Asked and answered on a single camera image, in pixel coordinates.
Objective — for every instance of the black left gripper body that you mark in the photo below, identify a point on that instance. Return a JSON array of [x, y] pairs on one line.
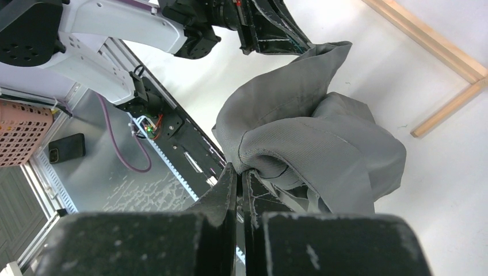
[[198, 19]]

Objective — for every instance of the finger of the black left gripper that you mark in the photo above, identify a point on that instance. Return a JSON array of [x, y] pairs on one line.
[[281, 17], [258, 34]]

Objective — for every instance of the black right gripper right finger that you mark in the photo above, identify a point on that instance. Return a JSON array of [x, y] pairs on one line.
[[282, 242]]

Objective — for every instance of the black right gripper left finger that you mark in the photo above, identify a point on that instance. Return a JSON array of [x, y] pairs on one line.
[[200, 240]]

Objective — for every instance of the grey pleated skirt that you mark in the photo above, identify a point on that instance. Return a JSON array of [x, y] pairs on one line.
[[321, 150]]

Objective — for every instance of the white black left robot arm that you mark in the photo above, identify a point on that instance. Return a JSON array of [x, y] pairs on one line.
[[48, 45]]

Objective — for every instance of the black smartphone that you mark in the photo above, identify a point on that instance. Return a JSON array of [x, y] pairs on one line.
[[67, 148]]

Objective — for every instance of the wooden clothes rack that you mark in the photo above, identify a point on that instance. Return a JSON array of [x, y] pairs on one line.
[[443, 50]]

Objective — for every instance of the pink plastic basket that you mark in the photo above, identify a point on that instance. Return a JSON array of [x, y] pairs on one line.
[[23, 128]]

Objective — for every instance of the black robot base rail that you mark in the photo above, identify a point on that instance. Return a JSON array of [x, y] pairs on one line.
[[188, 152]]

